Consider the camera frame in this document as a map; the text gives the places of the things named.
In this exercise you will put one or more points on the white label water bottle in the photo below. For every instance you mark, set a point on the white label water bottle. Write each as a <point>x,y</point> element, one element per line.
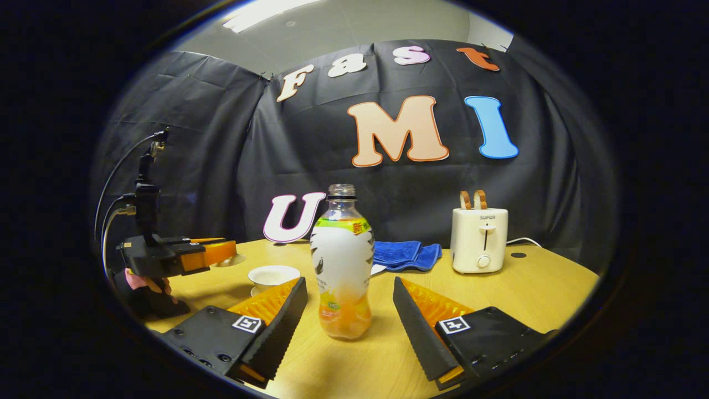
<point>340,260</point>

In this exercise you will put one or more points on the cream ceramic saucer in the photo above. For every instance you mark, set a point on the cream ceramic saucer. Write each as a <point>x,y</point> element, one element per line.
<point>256,291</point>

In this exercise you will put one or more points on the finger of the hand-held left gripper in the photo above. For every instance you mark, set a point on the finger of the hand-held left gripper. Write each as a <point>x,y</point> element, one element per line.
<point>207,255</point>
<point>188,241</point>

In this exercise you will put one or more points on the blue towel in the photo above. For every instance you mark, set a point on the blue towel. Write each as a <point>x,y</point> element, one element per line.
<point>407,254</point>

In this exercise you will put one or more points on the black backdrop cloth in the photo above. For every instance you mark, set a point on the black backdrop cloth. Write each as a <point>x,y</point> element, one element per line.
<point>221,166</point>

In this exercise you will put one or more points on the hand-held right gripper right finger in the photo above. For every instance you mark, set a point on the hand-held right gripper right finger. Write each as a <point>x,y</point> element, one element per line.
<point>424,332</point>

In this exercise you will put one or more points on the cream teacup lid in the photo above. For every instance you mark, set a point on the cream teacup lid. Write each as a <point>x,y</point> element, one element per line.
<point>232,260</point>

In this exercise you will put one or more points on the toast slice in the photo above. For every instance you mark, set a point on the toast slice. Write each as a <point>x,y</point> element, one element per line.
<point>481,200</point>
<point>466,200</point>

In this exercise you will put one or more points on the cream ceramic teacup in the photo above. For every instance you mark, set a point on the cream ceramic teacup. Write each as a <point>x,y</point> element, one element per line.
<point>271,275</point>

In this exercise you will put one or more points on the white toaster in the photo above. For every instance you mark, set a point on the white toaster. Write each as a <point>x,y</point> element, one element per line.
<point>479,241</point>

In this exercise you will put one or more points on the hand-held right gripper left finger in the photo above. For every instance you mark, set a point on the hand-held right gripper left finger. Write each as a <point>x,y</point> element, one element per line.
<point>279,332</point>

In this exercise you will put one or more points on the ceiling light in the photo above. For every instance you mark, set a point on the ceiling light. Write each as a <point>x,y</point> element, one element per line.
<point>266,11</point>

